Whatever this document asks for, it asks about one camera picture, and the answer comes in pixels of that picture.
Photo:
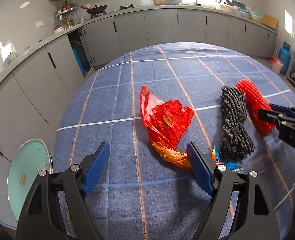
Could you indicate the gas stove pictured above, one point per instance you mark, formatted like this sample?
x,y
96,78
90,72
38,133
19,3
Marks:
x,y
124,7

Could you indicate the steel pot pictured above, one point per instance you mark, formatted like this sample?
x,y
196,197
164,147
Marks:
x,y
173,2

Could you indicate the green ceramic teapot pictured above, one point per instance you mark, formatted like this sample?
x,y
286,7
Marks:
x,y
11,57

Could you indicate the dish rack with dishes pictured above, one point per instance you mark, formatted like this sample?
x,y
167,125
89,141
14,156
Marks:
x,y
236,7

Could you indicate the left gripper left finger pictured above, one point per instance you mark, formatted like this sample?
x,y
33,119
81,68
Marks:
x,y
41,216

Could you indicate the orange red plastic bag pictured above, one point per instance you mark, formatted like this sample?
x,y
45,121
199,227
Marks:
x,y
166,122

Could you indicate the teal trash bin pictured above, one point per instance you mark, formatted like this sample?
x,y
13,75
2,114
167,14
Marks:
x,y
31,157

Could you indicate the white bucket red bag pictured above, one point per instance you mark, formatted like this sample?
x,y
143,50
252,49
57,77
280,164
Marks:
x,y
276,65

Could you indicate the grey lower cabinets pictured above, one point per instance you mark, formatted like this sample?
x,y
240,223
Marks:
x,y
36,88

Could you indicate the blue plaid tablecloth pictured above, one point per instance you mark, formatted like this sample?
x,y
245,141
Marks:
x,y
139,195

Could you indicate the blue snack wrapper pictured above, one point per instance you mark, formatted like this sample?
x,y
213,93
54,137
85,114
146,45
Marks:
x,y
232,165

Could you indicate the white bowl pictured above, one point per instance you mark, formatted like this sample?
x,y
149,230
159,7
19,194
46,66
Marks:
x,y
58,30

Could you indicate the white wall socket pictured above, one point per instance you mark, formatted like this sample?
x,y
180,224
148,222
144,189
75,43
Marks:
x,y
39,24

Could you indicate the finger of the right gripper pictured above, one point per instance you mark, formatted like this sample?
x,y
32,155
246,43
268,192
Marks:
x,y
268,119
281,109

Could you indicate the brown board on counter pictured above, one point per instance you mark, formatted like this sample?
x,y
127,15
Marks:
x,y
270,21

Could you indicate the metal spice rack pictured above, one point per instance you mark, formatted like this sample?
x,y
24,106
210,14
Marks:
x,y
66,15

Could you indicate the black wok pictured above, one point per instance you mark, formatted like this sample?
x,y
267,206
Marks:
x,y
98,9

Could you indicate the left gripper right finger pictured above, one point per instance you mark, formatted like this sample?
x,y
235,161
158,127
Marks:
x,y
254,216

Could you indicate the blue gas cylinder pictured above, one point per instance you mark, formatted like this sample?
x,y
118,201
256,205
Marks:
x,y
285,57

